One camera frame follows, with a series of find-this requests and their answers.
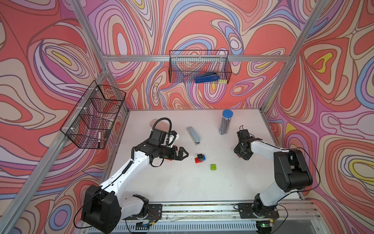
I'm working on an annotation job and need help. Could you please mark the green lego brick back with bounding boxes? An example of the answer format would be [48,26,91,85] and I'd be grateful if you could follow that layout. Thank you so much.
[210,164,217,171]

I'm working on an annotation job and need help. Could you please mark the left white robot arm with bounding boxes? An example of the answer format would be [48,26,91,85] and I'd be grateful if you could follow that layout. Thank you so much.
[81,143,189,234]

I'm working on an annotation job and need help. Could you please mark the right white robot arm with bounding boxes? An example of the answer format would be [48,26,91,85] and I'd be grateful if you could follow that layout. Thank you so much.
[234,129,313,214]

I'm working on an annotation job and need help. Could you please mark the pink glasses case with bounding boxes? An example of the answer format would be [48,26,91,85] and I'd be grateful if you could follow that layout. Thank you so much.
[150,118,171,132]

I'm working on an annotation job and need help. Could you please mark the blue lid pencil tube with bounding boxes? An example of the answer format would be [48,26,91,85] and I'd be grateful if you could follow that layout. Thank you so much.
[219,109,233,135]

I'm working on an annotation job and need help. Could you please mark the blue and cream stapler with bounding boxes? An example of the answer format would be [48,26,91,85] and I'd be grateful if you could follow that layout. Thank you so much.
[187,127,201,145]

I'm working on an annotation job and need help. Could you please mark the marker pen in basket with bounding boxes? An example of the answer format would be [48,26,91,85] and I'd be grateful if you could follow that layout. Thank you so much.
[97,131,101,149]

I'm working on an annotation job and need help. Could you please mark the blue stapler in basket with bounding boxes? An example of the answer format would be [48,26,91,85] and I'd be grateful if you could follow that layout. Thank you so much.
[195,72,220,83]

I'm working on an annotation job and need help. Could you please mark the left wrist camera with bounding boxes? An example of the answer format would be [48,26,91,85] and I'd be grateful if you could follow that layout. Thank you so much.
[148,129,179,146]

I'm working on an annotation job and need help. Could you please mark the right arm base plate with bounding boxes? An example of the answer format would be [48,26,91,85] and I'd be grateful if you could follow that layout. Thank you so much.
[235,203,280,220]

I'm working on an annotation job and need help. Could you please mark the left wire basket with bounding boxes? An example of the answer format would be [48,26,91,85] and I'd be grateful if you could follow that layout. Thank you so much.
[60,81,126,150]

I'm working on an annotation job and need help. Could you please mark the wire basket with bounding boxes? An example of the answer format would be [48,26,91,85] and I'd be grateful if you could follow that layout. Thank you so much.
[60,81,126,150]
[168,49,232,84]

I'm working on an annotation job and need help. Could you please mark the back wire basket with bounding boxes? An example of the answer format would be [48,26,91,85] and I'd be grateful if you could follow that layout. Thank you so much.
[168,49,232,84]

